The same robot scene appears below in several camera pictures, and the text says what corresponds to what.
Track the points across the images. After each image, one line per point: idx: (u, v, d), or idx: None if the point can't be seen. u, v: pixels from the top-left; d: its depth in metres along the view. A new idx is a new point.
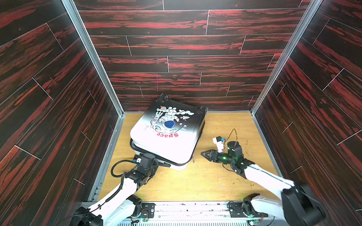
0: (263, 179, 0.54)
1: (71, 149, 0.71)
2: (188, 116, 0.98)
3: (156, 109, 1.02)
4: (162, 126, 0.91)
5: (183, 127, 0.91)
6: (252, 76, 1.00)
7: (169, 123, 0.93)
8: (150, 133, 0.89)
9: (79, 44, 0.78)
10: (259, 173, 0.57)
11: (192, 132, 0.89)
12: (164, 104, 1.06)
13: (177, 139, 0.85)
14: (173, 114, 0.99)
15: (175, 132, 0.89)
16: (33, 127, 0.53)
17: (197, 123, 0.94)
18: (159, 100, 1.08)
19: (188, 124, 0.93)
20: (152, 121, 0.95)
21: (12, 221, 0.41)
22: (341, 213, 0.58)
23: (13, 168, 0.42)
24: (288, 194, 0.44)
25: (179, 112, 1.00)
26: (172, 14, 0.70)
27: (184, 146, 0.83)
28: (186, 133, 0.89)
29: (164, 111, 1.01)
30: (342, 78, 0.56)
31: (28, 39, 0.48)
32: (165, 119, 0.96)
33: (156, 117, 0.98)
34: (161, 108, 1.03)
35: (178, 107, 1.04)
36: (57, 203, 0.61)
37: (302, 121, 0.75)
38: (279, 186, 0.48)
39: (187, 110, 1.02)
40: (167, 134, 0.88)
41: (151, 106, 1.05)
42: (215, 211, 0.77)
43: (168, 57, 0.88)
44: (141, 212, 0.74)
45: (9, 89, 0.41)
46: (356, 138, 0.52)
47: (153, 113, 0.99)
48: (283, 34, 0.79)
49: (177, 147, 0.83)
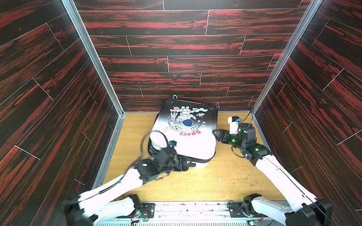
0: (280, 180, 0.47)
1: (71, 149, 0.71)
2: (203, 112, 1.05)
3: (169, 110, 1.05)
4: (182, 125, 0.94)
5: (202, 124, 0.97)
6: (252, 76, 1.00)
7: (187, 121, 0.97)
8: (171, 133, 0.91)
9: (79, 44, 0.78)
10: (277, 171, 0.49)
11: (212, 127, 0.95)
12: (175, 104, 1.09)
13: (199, 136, 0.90)
14: (187, 113, 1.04)
15: (196, 129, 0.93)
16: (33, 127, 0.53)
17: (213, 118, 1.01)
18: (168, 101, 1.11)
19: (206, 119, 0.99)
20: (170, 121, 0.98)
21: (12, 221, 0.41)
22: (341, 214, 0.58)
23: (12, 168, 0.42)
24: (306, 213, 0.39)
25: (193, 110, 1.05)
26: (172, 14, 0.70)
27: (208, 141, 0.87)
28: (206, 129, 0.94)
29: (178, 110, 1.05)
30: (342, 78, 0.56)
31: (28, 39, 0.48)
32: (183, 118, 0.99)
33: (172, 117, 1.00)
34: (174, 108, 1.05)
35: (190, 106, 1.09)
36: (56, 203, 0.62)
37: (302, 121, 0.75)
38: (300, 200, 0.42)
39: (200, 108, 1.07)
40: (189, 133, 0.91)
41: (162, 107, 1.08)
42: (215, 211, 0.77)
43: (167, 57, 0.88)
44: (141, 212, 0.74)
45: (9, 89, 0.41)
46: (356, 138, 0.52)
47: (167, 114, 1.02)
48: (283, 34, 0.79)
49: (201, 143, 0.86)
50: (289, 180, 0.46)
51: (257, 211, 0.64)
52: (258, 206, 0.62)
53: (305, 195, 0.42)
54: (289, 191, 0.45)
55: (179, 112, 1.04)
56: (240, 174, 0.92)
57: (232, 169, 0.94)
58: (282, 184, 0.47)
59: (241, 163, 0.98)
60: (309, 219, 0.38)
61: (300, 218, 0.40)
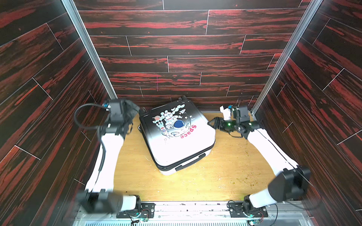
0: (266, 149, 0.51)
1: (71, 149, 0.71)
2: (183, 108, 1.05)
3: (152, 122, 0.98)
4: (176, 129, 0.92)
5: (191, 118, 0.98)
6: (252, 76, 1.00)
7: (178, 123, 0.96)
8: (172, 141, 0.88)
9: (79, 44, 0.78)
10: (265, 141, 0.53)
11: (201, 116, 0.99)
12: (154, 114, 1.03)
13: (197, 129, 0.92)
14: (171, 116, 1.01)
15: (191, 125, 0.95)
16: (33, 127, 0.53)
17: (195, 109, 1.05)
18: (144, 115, 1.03)
19: (191, 113, 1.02)
20: (164, 132, 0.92)
21: (12, 221, 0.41)
22: (341, 213, 0.58)
23: (13, 168, 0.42)
24: (285, 176, 0.43)
25: (173, 111, 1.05)
26: (172, 14, 0.70)
27: (207, 129, 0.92)
28: (197, 120, 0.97)
29: (161, 118, 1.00)
30: (342, 78, 0.56)
31: (28, 39, 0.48)
32: (172, 122, 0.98)
33: (162, 127, 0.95)
34: (156, 118, 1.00)
35: (168, 108, 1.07)
36: (57, 203, 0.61)
37: (302, 121, 0.75)
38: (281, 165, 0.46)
39: (177, 106, 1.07)
40: (187, 132, 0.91)
41: (143, 125, 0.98)
42: (215, 211, 0.77)
43: (168, 57, 0.88)
44: (141, 212, 0.74)
45: (9, 88, 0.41)
46: (356, 138, 0.52)
47: (154, 126, 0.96)
48: (283, 34, 0.79)
49: (201, 135, 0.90)
50: (275, 149, 0.50)
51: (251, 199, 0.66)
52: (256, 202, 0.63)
53: (287, 161, 0.46)
54: (274, 162, 0.48)
55: (162, 119, 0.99)
56: (240, 174, 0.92)
57: (233, 169, 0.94)
58: (267, 152, 0.51)
59: (241, 163, 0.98)
60: (288, 180, 0.42)
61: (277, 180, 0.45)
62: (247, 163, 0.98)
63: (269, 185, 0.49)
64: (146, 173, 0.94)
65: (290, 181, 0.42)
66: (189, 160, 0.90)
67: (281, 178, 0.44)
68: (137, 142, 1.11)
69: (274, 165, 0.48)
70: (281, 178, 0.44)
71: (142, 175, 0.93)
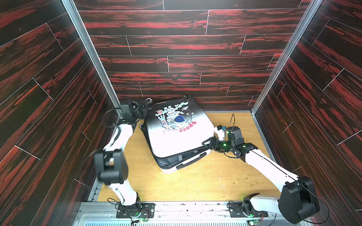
0: (265, 167, 0.52)
1: (71, 148, 0.71)
2: (186, 105, 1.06)
3: (154, 115, 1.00)
4: (177, 123, 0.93)
5: (192, 115, 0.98)
6: (252, 76, 1.00)
7: (179, 118, 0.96)
8: (171, 135, 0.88)
9: (79, 44, 0.78)
10: (262, 161, 0.54)
11: (202, 114, 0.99)
12: (158, 108, 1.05)
13: (196, 126, 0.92)
14: (173, 111, 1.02)
15: (191, 121, 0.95)
16: (33, 127, 0.53)
17: (197, 107, 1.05)
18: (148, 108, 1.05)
19: (193, 110, 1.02)
20: (164, 124, 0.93)
21: (12, 221, 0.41)
22: (341, 214, 0.58)
23: (12, 168, 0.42)
24: (290, 189, 0.42)
25: (176, 108, 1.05)
26: (172, 14, 0.70)
27: (207, 125, 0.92)
28: (199, 117, 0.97)
29: (163, 112, 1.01)
30: (342, 78, 0.56)
31: (28, 39, 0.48)
32: (173, 117, 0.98)
33: (162, 120, 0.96)
34: (159, 111, 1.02)
35: (172, 104, 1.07)
36: (57, 203, 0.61)
37: (302, 121, 0.75)
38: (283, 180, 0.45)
39: (180, 102, 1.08)
40: (187, 126, 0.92)
41: (146, 118, 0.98)
42: (215, 211, 0.77)
43: (168, 57, 0.88)
44: (141, 212, 0.74)
45: (9, 89, 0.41)
46: (356, 138, 0.52)
47: (155, 119, 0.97)
48: (283, 34, 0.79)
49: (200, 131, 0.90)
50: (273, 165, 0.51)
51: (257, 209, 0.63)
52: (257, 205, 0.63)
53: (287, 175, 0.47)
54: (277, 179, 0.47)
55: (165, 114, 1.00)
56: (240, 174, 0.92)
57: (233, 170, 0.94)
58: (268, 171, 0.51)
59: (241, 163, 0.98)
60: (293, 193, 0.42)
61: (286, 197, 0.43)
62: (247, 163, 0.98)
63: (281, 205, 0.46)
64: (145, 173, 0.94)
65: (298, 197, 0.42)
66: (190, 158, 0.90)
67: (286, 192, 0.43)
68: (137, 142, 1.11)
69: (275, 181, 0.48)
70: (285, 192, 0.43)
71: (142, 175, 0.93)
